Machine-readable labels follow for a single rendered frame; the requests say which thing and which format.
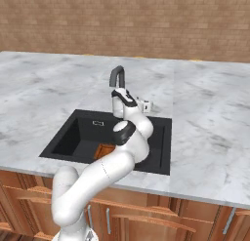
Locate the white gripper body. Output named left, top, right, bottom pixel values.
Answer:
left=141, top=100, right=154, bottom=115

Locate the dark grey sink faucet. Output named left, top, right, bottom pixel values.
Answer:
left=108, top=64, right=127, bottom=90

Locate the brown wooden cutting board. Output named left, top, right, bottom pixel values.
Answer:
left=93, top=142, right=117, bottom=161

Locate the black sink basin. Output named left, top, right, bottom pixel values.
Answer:
left=38, top=108, right=173, bottom=177

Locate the wooden cabinet door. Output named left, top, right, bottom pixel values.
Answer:
left=104, top=189, right=226, bottom=241
left=224, top=207, right=250, bottom=241
left=83, top=197, right=105, bottom=241
left=0, top=169, right=57, bottom=241

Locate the silver cabinet handle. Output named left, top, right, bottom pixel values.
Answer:
left=222, top=207, right=236, bottom=236
left=104, top=208, right=112, bottom=236
left=86, top=204, right=95, bottom=230

